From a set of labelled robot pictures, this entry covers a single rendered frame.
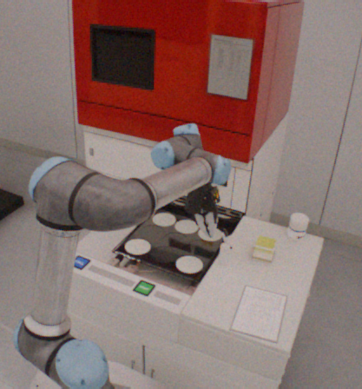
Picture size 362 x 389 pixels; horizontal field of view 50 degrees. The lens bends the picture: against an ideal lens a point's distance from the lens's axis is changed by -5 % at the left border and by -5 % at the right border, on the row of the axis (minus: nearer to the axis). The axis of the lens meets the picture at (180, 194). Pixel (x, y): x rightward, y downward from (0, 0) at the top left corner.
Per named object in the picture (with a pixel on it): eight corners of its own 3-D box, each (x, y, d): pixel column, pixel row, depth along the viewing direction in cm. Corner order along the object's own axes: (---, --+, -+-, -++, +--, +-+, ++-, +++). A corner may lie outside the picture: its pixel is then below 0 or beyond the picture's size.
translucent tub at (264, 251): (255, 248, 152) (258, 234, 149) (274, 253, 150) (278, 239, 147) (251, 260, 146) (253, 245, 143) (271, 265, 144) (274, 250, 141)
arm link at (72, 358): (88, 418, 89) (82, 391, 81) (49, 386, 95) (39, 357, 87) (121, 383, 97) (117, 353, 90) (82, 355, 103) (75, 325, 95)
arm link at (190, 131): (165, 130, 122) (181, 124, 128) (174, 165, 125) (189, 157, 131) (187, 127, 117) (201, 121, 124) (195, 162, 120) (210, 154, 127)
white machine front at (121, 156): (90, 193, 209) (86, 120, 189) (241, 239, 181) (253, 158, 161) (87, 195, 207) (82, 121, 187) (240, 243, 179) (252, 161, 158)
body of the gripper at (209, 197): (221, 202, 133) (213, 167, 130) (213, 212, 125) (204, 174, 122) (200, 205, 136) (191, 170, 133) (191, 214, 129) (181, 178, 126)
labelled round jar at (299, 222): (288, 230, 163) (292, 210, 158) (306, 234, 161) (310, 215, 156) (285, 240, 158) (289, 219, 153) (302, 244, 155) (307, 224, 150)
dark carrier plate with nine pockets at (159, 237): (158, 209, 185) (158, 208, 185) (229, 231, 173) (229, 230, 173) (116, 251, 158) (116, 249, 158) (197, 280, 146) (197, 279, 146)
